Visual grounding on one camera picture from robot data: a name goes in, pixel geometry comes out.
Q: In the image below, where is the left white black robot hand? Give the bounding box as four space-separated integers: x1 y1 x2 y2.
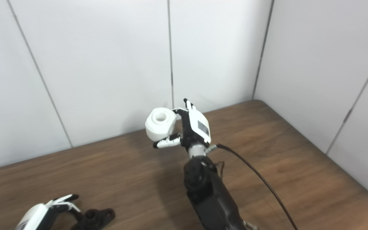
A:
15 194 84 230

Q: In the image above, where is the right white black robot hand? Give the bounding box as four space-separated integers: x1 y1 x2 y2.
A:
153 98 211 152

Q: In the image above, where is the round white plastic piece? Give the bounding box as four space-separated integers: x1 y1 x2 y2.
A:
145 107 177 142

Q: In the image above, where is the black plastic holder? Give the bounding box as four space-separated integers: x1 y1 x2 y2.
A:
71 208 116 230

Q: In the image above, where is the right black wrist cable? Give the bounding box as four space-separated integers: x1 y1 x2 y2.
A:
215 144 299 230

